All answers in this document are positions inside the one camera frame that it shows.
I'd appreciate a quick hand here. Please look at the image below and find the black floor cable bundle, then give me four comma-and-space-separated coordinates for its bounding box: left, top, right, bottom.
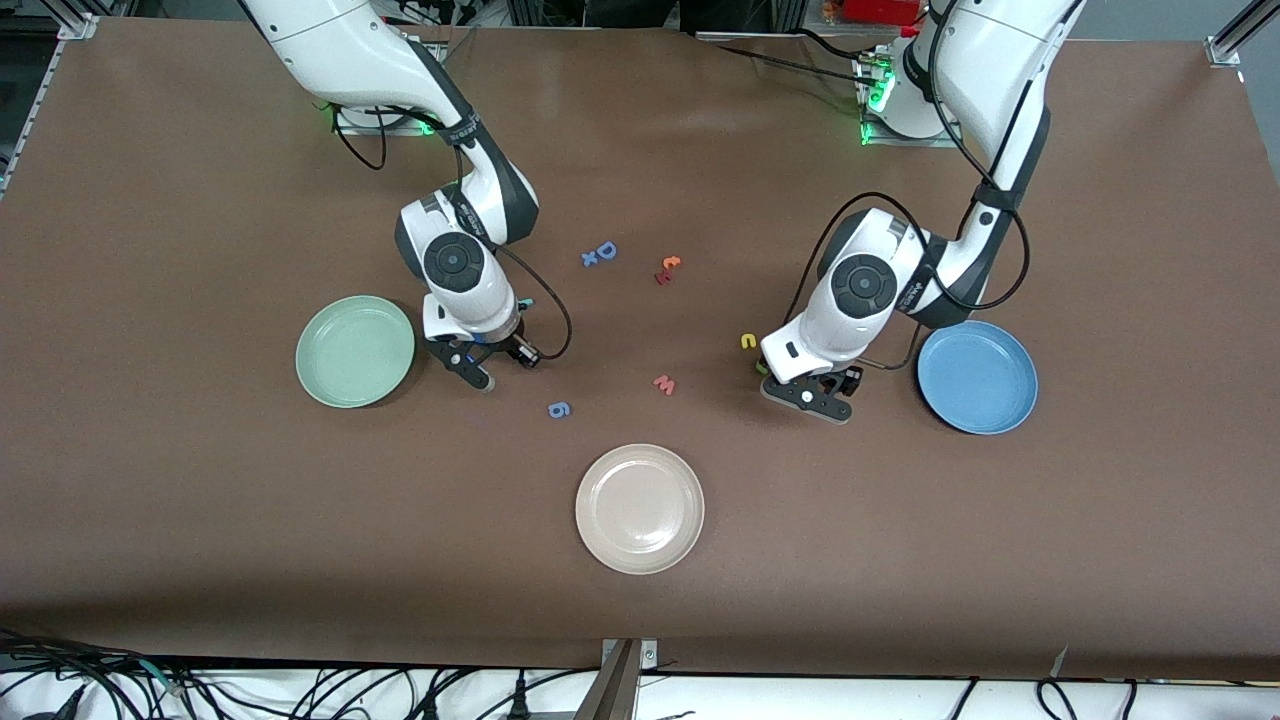
0, 625, 216, 720

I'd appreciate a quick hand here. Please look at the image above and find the black power cable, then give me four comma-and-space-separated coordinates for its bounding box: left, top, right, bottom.
695, 28, 881, 81

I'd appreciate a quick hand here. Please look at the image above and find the grey metal beam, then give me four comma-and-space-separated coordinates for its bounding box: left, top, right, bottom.
573, 640, 641, 720

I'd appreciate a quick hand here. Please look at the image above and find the blue plate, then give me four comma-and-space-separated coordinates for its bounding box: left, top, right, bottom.
917, 320, 1039, 435

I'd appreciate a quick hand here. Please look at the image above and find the aluminium frame profile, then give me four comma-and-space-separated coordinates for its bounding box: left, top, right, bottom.
1205, 0, 1280, 69
55, 0, 141, 43

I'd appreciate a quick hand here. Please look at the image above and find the small metal table bracket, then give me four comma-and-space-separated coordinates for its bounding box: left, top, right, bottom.
601, 638, 659, 671

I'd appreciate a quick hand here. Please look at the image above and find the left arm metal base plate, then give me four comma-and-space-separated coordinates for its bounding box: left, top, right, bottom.
855, 50, 966, 149

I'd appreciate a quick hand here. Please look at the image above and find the mint green plate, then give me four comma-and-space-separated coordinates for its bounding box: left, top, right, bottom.
295, 295, 416, 409

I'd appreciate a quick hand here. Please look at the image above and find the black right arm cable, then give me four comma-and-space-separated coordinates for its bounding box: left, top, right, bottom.
330, 95, 573, 369

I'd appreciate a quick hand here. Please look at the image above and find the red box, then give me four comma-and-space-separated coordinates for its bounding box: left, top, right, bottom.
840, 0, 926, 26

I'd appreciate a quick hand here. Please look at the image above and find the beige plate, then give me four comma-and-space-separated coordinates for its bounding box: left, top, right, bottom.
575, 444, 706, 576

